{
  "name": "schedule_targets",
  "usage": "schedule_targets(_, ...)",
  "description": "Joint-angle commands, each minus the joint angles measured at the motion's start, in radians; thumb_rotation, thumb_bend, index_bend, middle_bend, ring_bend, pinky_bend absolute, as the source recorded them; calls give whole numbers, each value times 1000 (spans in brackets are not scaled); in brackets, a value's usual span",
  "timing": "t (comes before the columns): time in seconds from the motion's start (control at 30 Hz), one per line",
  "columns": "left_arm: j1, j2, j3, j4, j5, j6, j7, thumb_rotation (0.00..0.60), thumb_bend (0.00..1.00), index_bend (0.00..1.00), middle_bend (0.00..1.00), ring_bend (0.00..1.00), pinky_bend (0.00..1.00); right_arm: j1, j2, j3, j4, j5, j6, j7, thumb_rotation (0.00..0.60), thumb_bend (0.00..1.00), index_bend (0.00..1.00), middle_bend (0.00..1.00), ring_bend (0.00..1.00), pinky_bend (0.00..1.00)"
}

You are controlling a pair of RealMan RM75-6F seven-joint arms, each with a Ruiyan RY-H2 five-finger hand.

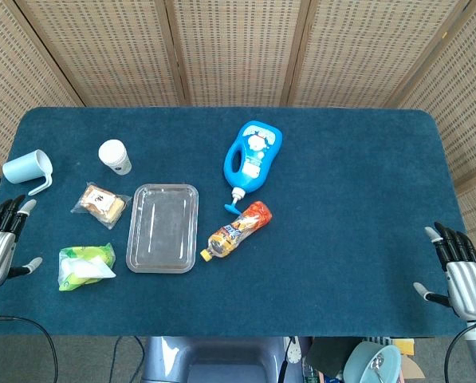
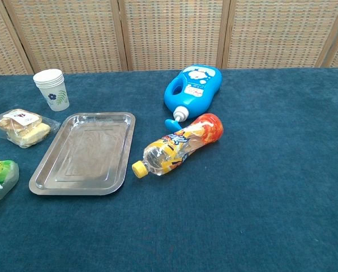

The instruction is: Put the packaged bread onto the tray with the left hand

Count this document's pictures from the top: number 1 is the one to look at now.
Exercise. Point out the dark blue table cloth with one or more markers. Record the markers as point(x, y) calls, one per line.
point(341, 239)

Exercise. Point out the orange drink bottle yellow cap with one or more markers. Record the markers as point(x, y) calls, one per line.
point(237, 231)

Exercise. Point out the brown cardboard box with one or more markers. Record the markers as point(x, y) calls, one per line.
point(411, 361)

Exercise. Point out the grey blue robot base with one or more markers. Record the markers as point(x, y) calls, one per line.
point(213, 359)

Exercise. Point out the white floral paper cup stack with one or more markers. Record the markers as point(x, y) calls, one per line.
point(116, 157)

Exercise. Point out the blue pump detergent bottle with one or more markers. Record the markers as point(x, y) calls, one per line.
point(251, 159)

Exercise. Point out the woven bamboo folding screen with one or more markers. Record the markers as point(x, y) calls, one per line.
point(237, 48)

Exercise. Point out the silver metal tray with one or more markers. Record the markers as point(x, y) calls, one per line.
point(162, 227)

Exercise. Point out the bread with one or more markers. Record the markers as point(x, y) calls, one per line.
point(100, 203)

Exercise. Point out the light blue round bowl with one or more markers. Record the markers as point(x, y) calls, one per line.
point(371, 363)

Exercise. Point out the light blue plastic mug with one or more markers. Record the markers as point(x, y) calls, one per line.
point(24, 167)

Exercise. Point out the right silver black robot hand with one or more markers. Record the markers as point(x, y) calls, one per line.
point(466, 287)

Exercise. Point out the green white plastic packet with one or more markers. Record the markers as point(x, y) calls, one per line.
point(84, 267)

